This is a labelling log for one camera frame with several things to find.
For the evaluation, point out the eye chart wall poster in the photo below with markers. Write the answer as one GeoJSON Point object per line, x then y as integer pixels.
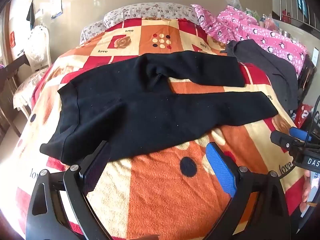
{"type": "Point", "coordinates": [56, 0]}

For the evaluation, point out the black pants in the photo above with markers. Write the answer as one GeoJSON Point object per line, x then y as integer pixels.
{"type": "Point", "coordinates": [150, 110]}

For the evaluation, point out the red shopping bag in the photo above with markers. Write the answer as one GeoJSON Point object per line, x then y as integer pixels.
{"type": "Point", "coordinates": [303, 113]}

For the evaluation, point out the white ornate chair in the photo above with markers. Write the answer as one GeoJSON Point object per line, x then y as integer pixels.
{"type": "Point", "coordinates": [37, 45]}

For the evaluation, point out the clear plastic bag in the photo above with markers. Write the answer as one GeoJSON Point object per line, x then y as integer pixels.
{"type": "Point", "coordinates": [233, 2]}

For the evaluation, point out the dark wooden table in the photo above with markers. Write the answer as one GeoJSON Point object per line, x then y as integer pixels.
{"type": "Point", "coordinates": [11, 75]}

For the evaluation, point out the large floral pillow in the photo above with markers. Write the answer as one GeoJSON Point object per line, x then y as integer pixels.
{"type": "Point", "coordinates": [150, 11]}

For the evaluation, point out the small floral pillow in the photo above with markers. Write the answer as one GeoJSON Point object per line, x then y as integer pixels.
{"type": "Point", "coordinates": [91, 31]}

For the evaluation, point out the white box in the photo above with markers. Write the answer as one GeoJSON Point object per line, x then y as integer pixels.
{"type": "Point", "coordinates": [316, 56]}

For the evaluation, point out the checked printed blanket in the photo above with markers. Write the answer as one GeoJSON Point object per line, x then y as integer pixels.
{"type": "Point", "coordinates": [162, 195]}

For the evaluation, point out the red box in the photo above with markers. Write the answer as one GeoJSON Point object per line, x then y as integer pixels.
{"type": "Point", "coordinates": [285, 15]}

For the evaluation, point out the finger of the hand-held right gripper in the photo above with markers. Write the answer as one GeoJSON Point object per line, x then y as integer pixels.
{"type": "Point", "coordinates": [300, 133]}
{"type": "Point", "coordinates": [281, 140]}

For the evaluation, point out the red paper wall sign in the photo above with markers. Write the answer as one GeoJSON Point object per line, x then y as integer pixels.
{"type": "Point", "coordinates": [12, 38]}

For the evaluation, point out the metal bowl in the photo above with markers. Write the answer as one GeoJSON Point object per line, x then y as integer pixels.
{"type": "Point", "coordinates": [285, 33]}

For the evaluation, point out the black hanging garment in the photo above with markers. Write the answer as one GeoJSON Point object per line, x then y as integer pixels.
{"type": "Point", "coordinates": [30, 15]}

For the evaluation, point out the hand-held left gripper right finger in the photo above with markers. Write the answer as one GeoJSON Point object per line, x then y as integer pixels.
{"type": "Point", "coordinates": [221, 170]}

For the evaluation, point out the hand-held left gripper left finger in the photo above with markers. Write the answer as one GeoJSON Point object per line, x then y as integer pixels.
{"type": "Point", "coordinates": [96, 165]}

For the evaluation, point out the person's right hand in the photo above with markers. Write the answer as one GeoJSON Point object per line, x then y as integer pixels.
{"type": "Point", "coordinates": [307, 187]}

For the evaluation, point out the dark grey garment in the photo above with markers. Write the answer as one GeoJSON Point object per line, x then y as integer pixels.
{"type": "Point", "coordinates": [262, 57]}

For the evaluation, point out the pink penguin print quilt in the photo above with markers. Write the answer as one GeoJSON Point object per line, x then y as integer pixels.
{"type": "Point", "coordinates": [262, 33]}

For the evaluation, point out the dark wooden bed frame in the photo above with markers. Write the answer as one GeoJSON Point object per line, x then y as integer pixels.
{"type": "Point", "coordinates": [307, 75]}

